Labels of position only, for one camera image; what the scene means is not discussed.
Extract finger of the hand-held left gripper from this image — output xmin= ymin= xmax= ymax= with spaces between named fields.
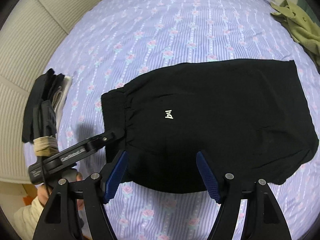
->
xmin=84 ymin=127 xmax=126 ymax=147
xmin=86 ymin=143 xmax=113 ymax=155

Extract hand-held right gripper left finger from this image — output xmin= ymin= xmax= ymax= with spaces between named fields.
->
xmin=32 ymin=150 xmax=129 ymax=240

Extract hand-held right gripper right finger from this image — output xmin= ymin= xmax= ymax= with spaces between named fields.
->
xmin=196 ymin=150 xmax=292 ymax=240

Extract black pants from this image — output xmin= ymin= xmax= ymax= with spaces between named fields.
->
xmin=101 ymin=58 xmax=320 ymax=195

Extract person's left forearm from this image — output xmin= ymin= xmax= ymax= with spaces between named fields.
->
xmin=14 ymin=197 xmax=47 ymax=240

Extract person's left hand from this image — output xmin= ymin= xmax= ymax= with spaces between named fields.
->
xmin=37 ymin=169 xmax=84 ymax=210

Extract stack of folded dark clothes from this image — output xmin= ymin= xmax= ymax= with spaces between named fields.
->
xmin=21 ymin=67 xmax=73 ymax=145

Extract white louvered wardrobe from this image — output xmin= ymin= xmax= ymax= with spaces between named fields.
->
xmin=0 ymin=0 xmax=114 ymax=184

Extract bed with purple floral sheet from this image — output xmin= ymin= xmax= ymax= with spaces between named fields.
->
xmin=22 ymin=0 xmax=320 ymax=240

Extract olive green knit cardigan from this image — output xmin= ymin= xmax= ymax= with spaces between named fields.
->
xmin=270 ymin=0 xmax=320 ymax=68

